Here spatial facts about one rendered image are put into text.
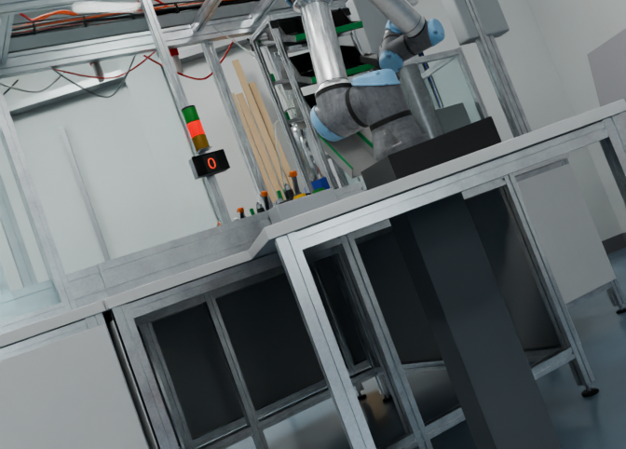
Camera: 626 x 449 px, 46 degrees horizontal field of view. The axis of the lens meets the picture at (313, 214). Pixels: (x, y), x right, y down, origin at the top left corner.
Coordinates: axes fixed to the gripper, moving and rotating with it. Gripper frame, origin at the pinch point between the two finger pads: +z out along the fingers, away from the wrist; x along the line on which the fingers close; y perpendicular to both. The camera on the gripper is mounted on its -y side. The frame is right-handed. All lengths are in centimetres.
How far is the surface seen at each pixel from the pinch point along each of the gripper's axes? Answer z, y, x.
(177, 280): -9, 46, -96
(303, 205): -7, 37, -51
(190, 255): -3, 37, -88
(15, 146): -27, 1, -122
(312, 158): 76, -33, 8
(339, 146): 14.3, 7.0, -14.9
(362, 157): 10.5, 17.2, -12.3
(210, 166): 12, -1, -63
